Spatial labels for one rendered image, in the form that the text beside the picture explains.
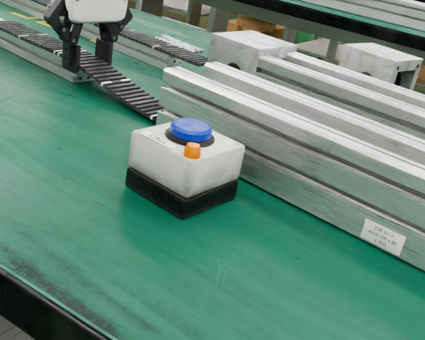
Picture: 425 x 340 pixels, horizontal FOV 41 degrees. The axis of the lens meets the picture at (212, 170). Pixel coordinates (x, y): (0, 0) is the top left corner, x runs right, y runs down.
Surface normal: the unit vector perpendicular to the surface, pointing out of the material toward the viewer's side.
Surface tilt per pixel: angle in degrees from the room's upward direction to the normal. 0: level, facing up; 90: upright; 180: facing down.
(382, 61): 90
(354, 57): 90
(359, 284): 0
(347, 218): 90
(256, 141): 90
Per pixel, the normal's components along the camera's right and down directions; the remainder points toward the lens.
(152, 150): -0.64, 0.22
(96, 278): 0.17, -0.90
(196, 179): 0.75, 0.39
